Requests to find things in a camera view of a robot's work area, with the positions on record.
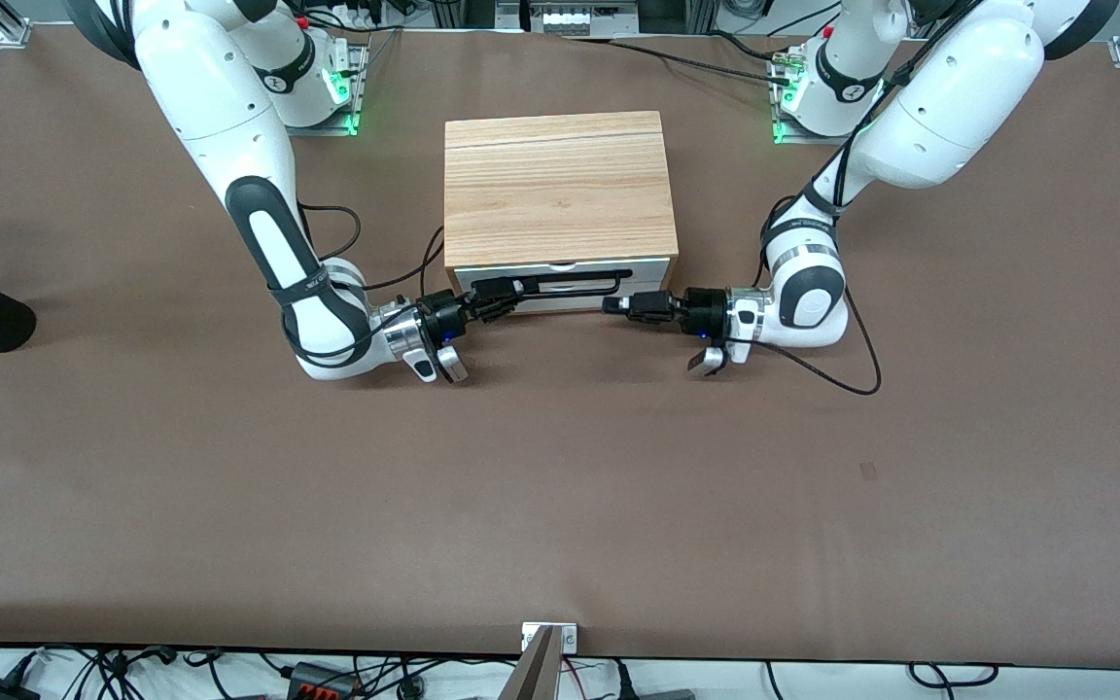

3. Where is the black metal drawer handle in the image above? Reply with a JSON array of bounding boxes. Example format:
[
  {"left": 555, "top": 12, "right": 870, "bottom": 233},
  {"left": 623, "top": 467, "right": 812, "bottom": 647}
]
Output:
[{"left": 511, "top": 268, "right": 635, "bottom": 298}]

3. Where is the wooden drawer cabinet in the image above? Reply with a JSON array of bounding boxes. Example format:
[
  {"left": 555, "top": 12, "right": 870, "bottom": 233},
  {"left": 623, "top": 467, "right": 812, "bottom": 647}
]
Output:
[{"left": 443, "top": 111, "right": 681, "bottom": 317}]

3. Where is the brown table cover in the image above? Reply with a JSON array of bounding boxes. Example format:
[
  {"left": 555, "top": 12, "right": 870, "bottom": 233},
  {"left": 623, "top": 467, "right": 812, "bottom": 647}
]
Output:
[{"left": 0, "top": 21, "right": 1120, "bottom": 672}]

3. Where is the white socket strip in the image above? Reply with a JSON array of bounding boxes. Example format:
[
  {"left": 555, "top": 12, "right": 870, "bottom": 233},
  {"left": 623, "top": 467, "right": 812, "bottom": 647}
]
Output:
[{"left": 529, "top": 0, "right": 641, "bottom": 38}]

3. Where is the metal table edge clamp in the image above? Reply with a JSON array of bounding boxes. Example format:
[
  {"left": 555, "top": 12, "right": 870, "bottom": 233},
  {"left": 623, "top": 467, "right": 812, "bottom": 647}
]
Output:
[{"left": 521, "top": 622, "right": 578, "bottom": 654}]

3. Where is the black orange connector box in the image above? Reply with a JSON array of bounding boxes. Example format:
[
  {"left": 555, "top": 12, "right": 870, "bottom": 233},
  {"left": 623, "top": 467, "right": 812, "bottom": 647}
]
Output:
[{"left": 288, "top": 661, "right": 359, "bottom": 698}]

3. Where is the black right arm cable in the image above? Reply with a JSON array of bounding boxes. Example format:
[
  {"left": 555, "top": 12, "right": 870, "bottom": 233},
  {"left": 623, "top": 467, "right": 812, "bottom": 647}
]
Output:
[{"left": 278, "top": 199, "right": 449, "bottom": 361}]

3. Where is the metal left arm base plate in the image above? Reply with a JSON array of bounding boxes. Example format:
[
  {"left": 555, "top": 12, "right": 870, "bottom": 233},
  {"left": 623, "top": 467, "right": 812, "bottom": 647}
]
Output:
[{"left": 772, "top": 49, "right": 875, "bottom": 147}]

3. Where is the long black table cable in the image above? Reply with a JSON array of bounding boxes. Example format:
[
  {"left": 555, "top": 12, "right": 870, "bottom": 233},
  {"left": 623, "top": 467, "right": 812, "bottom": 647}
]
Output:
[{"left": 560, "top": 34, "right": 804, "bottom": 87}]

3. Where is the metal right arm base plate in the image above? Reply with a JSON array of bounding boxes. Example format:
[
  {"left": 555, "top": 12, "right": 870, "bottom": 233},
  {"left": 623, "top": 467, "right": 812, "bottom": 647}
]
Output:
[{"left": 288, "top": 44, "right": 368, "bottom": 137}]

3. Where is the slanted metal post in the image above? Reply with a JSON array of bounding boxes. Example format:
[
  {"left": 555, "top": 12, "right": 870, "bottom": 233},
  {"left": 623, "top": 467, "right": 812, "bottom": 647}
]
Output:
[{"left": 497, "top": 627, "right": 558, "bottom": 700}]

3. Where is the black looped floor cable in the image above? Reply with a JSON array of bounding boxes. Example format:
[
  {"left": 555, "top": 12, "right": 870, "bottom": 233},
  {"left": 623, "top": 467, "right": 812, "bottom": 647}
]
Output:
[{"left": 908, "top": 663, "right": 1000, "bottom": 687}]

